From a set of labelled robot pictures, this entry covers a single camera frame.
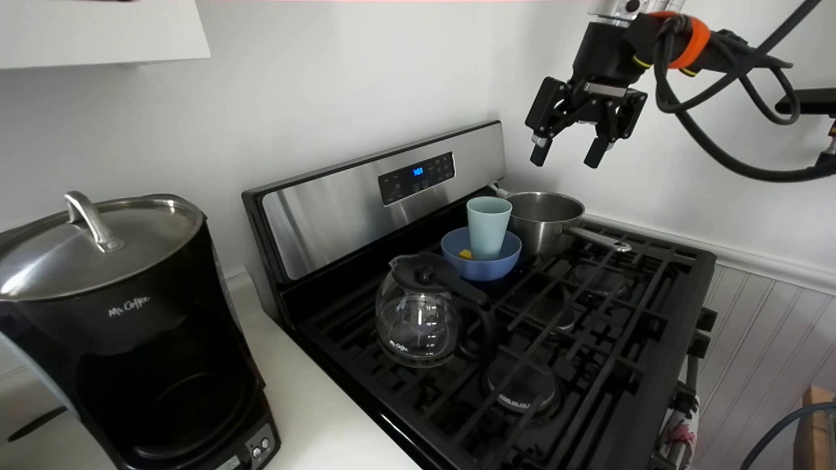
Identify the black coffee jar lid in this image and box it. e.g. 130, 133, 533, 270
388, 251, 457, 287

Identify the teal cable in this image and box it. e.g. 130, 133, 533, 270
740, 399, 836, 470

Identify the white wall cabinet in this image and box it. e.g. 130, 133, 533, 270
0, 0, 214, 74

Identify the glass coffee jar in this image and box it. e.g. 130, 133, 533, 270
373, 251, 499, 372

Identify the black gas stove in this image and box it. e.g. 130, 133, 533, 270
240, 118, 720, 470

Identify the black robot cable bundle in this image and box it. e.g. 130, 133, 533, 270
649, 0, 836, 185

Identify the blue bowl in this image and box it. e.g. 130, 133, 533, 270
439, 224, 526, 285

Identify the orange cable strap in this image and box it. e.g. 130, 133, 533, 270
671, 10, 713, 74

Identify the steel pot lid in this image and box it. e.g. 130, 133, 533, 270
0, 187, 206, 302

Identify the steel saucepan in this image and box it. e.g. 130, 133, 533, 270
492, 182, 635, 259

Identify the black coffee maker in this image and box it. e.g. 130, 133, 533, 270
0, 191, 283, 470

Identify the red white dish towel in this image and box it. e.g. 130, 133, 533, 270
656, 404, 704, 470

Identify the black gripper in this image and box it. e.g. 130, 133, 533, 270
526, 22, 654, 172

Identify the teal plastic cup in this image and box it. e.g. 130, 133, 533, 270
465, 194, 515, 261

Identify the wooden board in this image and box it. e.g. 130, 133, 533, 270
798, 387, 836, 470

